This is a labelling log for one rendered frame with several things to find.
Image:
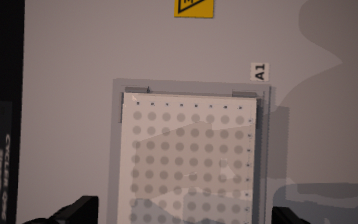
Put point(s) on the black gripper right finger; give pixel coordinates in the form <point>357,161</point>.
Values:
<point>284,215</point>

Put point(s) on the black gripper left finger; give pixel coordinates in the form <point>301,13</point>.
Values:
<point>82,211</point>

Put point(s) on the dark grey benchtop machine with lid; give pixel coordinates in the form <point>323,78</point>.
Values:
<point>66,64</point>

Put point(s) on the white rectangular well plate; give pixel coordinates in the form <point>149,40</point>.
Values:
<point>186,159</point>

